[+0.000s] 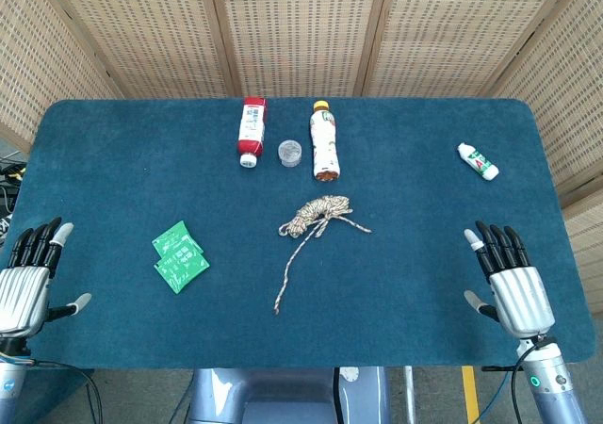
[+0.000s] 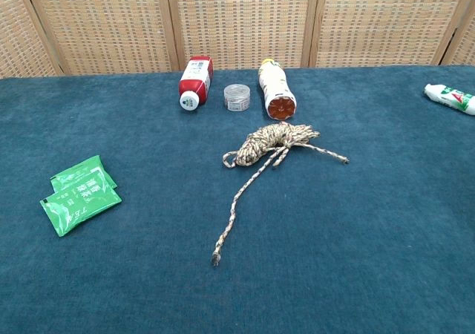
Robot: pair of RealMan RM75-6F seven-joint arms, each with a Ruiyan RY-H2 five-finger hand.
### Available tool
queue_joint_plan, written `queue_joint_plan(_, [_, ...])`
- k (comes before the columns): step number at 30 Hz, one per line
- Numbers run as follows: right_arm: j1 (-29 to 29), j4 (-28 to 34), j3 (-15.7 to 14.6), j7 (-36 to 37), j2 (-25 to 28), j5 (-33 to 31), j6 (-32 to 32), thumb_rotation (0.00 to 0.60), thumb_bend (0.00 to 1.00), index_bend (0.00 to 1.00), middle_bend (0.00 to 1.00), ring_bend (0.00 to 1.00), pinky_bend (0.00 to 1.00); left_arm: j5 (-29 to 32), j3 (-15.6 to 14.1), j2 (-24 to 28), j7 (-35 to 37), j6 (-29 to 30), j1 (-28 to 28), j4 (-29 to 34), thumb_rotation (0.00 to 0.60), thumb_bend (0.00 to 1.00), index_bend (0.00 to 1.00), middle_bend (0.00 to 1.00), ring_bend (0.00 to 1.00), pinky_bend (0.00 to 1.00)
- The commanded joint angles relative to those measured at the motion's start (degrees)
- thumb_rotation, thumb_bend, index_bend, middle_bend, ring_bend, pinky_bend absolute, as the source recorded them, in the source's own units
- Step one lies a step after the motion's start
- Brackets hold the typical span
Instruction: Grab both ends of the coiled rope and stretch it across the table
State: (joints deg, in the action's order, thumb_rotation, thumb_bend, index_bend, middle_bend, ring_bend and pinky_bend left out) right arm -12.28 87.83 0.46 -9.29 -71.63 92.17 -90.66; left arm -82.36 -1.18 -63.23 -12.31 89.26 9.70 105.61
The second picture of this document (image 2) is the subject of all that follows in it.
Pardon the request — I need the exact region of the beige braided rope bundle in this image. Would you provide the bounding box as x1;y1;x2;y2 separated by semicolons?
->
211;122;350;268

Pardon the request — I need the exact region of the red bottle with white cap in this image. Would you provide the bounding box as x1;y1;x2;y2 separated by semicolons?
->
178;55;214;111

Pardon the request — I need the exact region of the small clear plastic jar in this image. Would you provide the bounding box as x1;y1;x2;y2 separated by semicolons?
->
223;83;251;112

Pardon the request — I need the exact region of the white bottle with yellow cap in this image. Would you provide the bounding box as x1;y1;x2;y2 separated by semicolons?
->
258;58;298;121

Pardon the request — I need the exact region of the woven folding screen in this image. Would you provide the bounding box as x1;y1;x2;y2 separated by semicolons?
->
0;0;475;79

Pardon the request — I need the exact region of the white and green tube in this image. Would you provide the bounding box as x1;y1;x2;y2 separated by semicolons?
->
424;83;475;117

